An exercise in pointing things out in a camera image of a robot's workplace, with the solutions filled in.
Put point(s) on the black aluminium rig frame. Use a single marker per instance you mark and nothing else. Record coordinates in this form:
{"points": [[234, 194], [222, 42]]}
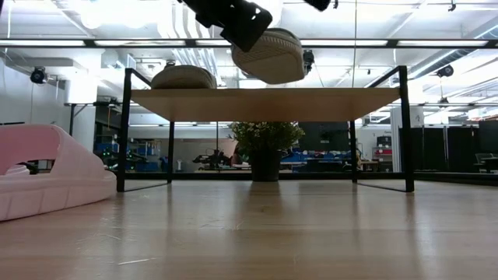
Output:
{"points": [[214, 176]]}

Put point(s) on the black background robot arm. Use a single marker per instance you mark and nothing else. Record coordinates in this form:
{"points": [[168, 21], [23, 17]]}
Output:
{"points": [[212, 159]]}

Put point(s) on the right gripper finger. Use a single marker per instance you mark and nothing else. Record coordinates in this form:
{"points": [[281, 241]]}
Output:
{"points": [[318, 4]]}

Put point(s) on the large black screen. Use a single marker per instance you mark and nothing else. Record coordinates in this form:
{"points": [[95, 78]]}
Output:
{"points": [[325, 136]]}

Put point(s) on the dark office chair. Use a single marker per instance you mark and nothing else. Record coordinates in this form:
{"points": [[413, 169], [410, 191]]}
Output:
{"points": [[486, 161]]}

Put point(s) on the pink rubber slide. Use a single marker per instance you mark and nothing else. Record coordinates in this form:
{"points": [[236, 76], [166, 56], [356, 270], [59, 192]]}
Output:
{"points": [[17, 170], [78, 179]]}

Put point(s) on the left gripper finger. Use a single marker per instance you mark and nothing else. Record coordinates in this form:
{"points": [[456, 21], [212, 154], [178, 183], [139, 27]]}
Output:
{"points": [[247, 25]]}

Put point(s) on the grey rubber slide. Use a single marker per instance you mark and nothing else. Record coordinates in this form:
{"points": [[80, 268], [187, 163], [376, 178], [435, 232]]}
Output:
{"points": [[274, 60], [183, 78]]}

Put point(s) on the green plant in black pot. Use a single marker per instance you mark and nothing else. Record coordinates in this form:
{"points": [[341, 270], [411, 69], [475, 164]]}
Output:
{"points": [[265, 144]]}

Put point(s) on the wooden shelf with black legs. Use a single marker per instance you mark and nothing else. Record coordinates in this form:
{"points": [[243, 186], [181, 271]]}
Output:
{"points": [[264, 103]]}

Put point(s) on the black round ceiling fixture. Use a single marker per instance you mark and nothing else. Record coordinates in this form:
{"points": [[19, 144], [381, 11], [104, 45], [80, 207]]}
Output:
{"points": [[39, 75], [445, 71], [309, 61]]}

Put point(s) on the black partition panels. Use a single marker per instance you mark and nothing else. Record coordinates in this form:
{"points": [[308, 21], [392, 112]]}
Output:
{"points": [[439, 148]]}

